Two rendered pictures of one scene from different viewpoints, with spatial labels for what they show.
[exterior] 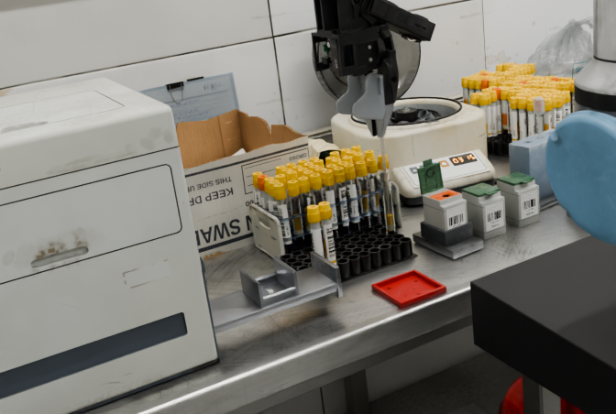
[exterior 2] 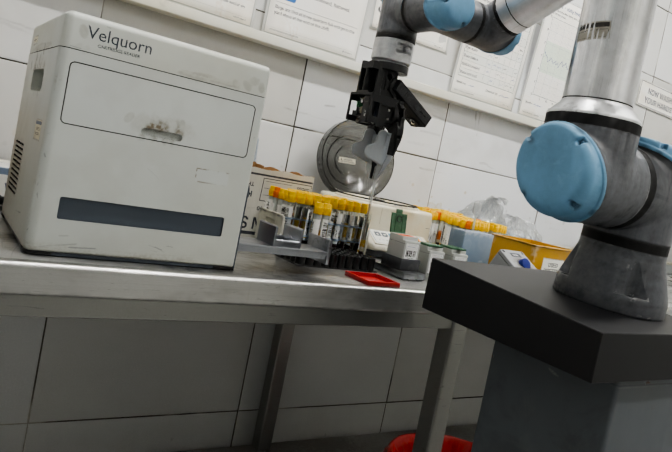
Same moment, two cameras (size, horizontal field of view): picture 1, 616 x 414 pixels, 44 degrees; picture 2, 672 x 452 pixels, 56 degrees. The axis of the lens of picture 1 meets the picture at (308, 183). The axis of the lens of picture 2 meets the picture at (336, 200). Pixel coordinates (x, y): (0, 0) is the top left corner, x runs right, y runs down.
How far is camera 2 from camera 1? 0.34 m
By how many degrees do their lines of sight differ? 17
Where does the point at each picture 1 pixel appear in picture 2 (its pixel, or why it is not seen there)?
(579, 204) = (535, 184)
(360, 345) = (334, 297)
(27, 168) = (168, 62)
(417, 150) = (382, 221)
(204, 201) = not seen: hidden behind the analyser
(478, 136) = (425, 228)
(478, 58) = (423, 201)
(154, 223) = (230, 142)
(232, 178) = (254, 184)
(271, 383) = (268, 295)
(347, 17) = (381, 86)
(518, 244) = not seen: hidden behind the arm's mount
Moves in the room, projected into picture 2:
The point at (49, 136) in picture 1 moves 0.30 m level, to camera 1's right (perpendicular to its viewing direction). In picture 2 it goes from (190, 48) to (406, 97)
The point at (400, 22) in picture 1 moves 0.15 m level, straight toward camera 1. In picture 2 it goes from (411, 105) to (422, 96)
